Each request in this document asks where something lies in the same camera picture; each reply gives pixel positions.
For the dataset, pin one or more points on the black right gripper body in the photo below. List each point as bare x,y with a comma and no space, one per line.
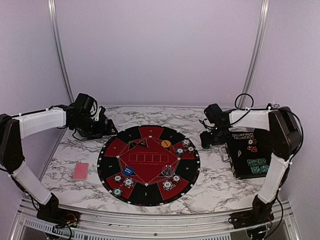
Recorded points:
216,137

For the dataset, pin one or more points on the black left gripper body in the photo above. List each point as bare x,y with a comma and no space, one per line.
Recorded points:
91,129

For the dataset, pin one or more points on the aluminium frame post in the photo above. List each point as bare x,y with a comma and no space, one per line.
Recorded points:
258,43
59,49

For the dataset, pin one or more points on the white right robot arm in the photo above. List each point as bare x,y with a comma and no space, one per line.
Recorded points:
256,117

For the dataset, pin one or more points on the round red black poker mat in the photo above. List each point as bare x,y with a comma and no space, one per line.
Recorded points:
122,150

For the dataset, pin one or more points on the orange big blind button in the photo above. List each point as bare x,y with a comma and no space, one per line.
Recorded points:
166,143

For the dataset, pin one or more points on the aluminium front rail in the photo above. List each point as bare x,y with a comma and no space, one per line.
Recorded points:
106,225

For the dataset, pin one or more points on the right aluminium frame post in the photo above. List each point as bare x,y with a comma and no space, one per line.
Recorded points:
258,43

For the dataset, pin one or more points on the clear round dealer button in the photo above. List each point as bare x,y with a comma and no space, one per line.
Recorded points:
167,171

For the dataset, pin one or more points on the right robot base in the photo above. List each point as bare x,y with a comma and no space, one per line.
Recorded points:
250,220

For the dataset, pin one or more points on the red brown poker chip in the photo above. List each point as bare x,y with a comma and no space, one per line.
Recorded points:
176,178
190,149
117,178

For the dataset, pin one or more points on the left aluminium frame post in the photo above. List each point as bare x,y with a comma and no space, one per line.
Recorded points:
59,49

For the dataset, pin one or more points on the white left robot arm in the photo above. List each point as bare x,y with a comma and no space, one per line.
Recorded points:
15,131

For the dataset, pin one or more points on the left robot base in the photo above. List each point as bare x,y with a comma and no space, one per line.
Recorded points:
59,216

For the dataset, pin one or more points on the red playing card deck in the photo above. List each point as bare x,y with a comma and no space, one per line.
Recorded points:
81,171

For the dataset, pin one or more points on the black poker chip case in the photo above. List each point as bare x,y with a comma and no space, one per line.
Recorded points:
250,152

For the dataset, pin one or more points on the blue small blind button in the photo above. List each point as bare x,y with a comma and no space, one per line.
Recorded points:
129,171

